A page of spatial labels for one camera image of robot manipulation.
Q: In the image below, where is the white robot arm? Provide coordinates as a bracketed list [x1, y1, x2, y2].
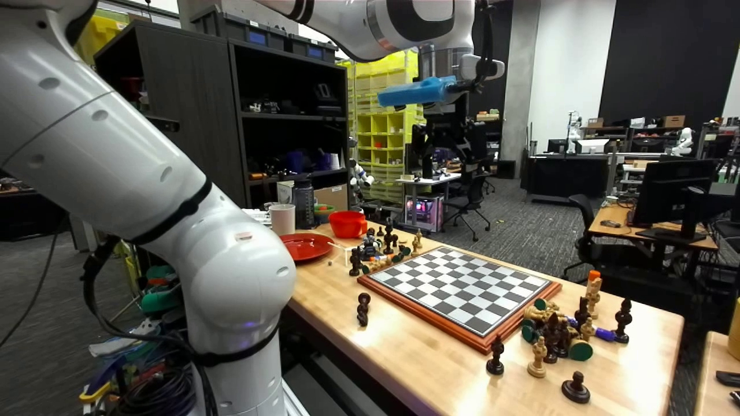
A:
[0, 0, 295, 416]

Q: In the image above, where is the cluster of chess pieces left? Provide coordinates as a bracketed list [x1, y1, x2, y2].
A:
[348, 224, 422, 277]

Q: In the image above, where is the dark chess piece near board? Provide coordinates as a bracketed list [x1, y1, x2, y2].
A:
[355, 295, 370, 328]

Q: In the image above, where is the light brown chess piece front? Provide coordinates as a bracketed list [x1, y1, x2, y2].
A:
[528, 337, 548, 380]

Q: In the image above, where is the light brown knight piece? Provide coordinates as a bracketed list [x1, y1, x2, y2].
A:
[585, 280, 602, 314]

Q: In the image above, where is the dark chess piece far right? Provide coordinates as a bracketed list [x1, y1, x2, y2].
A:
[615, 298, 631, 344]

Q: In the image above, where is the red bowl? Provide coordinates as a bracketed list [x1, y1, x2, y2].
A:
[329, 211, 367, 239]

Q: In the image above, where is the dark water bottle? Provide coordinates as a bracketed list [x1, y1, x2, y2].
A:
[291, 179, 315, 229]

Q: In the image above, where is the yellow bin rack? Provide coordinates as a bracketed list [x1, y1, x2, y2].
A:
[347, 52, 422, 206]

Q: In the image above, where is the red plate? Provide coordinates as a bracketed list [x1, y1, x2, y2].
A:
[281, 235, 333, 265]

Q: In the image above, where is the white cup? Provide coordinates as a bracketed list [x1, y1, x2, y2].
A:
[267, 203, 295, 236]

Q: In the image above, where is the black office chair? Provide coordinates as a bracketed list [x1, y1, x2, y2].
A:
[443, 126, 489, 241]

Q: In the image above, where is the blue padded sensor bar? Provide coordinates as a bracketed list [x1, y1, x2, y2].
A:
[377, 77, 458, 107]

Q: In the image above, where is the dark metal shelving unit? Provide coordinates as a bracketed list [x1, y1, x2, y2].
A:
[95, 22, 348, 206]

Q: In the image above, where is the dark pawn front left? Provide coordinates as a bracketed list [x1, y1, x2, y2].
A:
[485, 335, 504, 378]

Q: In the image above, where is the dark pawn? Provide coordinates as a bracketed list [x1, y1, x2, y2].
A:
[561, 372, 590, 406]
[485, 335, 504, 378]

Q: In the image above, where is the wooden side desk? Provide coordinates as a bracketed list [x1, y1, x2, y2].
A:
[588, 203, 718, 252]

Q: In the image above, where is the green round object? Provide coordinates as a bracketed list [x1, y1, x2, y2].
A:
[569, 343, 592, 362]

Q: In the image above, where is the blue cap expo marker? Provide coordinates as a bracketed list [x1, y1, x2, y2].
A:
[594, 328, 618, 343]

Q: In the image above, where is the dark pawn front right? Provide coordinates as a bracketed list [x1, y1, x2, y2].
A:
[561, 372, 590, 406]

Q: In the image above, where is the black computer monitor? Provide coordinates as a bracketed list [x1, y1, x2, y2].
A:
[631, 161, 715, 239]

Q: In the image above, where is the wooden chessboard with red frame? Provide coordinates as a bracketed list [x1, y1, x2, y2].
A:
[359, 248, 560, 355]

